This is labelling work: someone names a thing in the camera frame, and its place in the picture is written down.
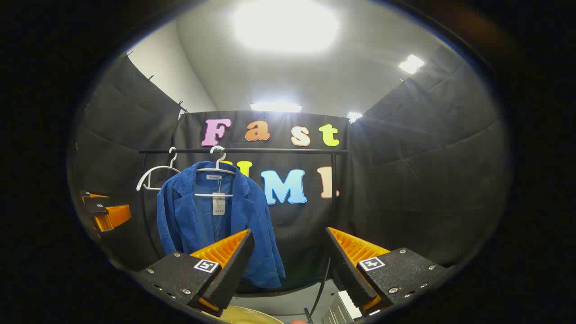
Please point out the white ribbed box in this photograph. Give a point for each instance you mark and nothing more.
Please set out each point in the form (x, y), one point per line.
(342, 310)

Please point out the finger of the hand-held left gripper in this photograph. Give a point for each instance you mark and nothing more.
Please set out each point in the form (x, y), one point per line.
(118, 215)
(95, 203)

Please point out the black metal clothes rack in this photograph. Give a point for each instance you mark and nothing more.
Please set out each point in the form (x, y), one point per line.
(270, 150)

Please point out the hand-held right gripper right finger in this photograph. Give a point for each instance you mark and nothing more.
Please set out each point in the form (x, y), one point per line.
(348, 274)

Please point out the white paper hang tag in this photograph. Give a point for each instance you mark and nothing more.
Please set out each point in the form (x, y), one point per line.
(218, 204)

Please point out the white plastic clothes hanger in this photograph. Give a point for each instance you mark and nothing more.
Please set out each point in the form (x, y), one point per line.
(204, 195)
(158, 168)

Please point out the ceiling light panel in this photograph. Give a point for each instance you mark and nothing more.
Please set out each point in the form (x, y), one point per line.
(411, 64)
(275, 107)
(354, 117)
(285, 24)

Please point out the cream round laundry hamper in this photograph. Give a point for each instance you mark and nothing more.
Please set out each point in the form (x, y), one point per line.
(247, 316)

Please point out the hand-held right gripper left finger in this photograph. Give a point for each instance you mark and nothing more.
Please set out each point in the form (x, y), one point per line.
(234, 274)

